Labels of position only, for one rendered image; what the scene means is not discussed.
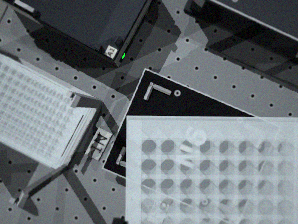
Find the grey perforated base plate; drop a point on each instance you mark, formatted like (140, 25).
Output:
(170, 42)

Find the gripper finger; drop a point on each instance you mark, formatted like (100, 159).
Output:
(119, 221)

